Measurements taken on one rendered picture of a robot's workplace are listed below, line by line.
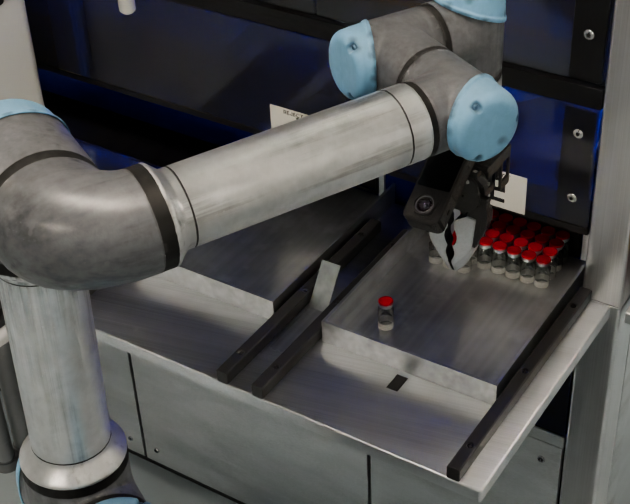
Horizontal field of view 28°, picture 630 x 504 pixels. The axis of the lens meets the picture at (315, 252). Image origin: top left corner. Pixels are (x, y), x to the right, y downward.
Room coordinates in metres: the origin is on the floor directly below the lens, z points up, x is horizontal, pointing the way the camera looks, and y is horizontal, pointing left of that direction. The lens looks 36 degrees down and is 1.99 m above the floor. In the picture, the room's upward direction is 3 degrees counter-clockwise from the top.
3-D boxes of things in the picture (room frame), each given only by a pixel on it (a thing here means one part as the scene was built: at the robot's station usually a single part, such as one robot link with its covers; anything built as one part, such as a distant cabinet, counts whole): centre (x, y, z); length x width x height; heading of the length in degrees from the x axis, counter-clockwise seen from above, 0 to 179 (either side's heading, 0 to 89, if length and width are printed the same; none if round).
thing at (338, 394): (1.41, -0.03, 0.87); 0.70 x 0.48 x 0.02; 56
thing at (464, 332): (1.38, -0.21, 0.90); 0.34 x 0.26 x 0.04; 146
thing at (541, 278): (1.45, -0.26, 0.90); 0.18 x 0.02 x 0.05; 56
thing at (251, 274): (1.57, 0.07, 0.90); 0.34 x 0.26 x 0.04; 146
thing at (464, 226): (1.20, -0.19, 1.13); 0.06 x 0.03 x 0.09; 146
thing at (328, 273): (1.35, 0.02, 0.91); 0.14 x 0.03 x 0.06; 146
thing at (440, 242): (1.21, -0.16, 1.13); 0.06 x 0.03 x 0.09; 146
